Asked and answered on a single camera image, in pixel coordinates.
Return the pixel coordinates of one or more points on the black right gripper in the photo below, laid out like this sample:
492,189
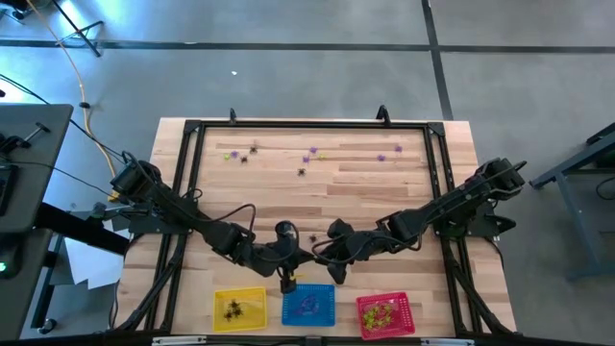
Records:
358,246

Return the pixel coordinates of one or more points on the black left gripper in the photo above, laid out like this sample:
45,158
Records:
274,257

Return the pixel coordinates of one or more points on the blue plastic basket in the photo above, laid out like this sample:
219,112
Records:
322,319

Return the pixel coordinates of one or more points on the red plastic basket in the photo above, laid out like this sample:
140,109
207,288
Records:
406,331

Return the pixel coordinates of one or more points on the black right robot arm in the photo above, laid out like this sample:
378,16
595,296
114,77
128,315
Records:
451,206

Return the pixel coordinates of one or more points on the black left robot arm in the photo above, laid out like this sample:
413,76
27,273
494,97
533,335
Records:
192,221

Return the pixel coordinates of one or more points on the yellow plastic basket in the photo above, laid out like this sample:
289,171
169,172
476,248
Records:
254,324

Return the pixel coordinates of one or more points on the light grey padded armrest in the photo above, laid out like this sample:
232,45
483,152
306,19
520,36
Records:
447,341
179,340

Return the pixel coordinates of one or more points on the black bar clamp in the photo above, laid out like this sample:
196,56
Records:
98,209

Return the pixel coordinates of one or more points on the white paper sheet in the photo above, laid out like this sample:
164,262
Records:
91,269

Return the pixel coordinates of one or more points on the black desk support beam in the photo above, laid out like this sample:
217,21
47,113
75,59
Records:
86,230

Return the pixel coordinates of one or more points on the blue grey metal table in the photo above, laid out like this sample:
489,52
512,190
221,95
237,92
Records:
576,192

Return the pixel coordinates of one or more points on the black caster wheel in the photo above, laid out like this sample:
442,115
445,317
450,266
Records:
46,327

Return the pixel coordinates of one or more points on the dark grey desk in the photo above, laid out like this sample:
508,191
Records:
43,144

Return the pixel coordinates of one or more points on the black computer mouse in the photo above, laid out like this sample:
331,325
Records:
7,262

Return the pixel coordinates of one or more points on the black keyboard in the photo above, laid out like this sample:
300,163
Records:
6,190

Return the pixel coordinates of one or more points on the black tripod stand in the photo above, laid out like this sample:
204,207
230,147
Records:
79,31

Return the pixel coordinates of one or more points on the grey table-level camera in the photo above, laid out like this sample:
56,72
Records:
312,341

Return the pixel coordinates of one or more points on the black aluminium table frame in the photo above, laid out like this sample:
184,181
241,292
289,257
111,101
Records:
360,125

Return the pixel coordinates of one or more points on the black frame bracket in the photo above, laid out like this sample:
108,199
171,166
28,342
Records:
383,114
233,115

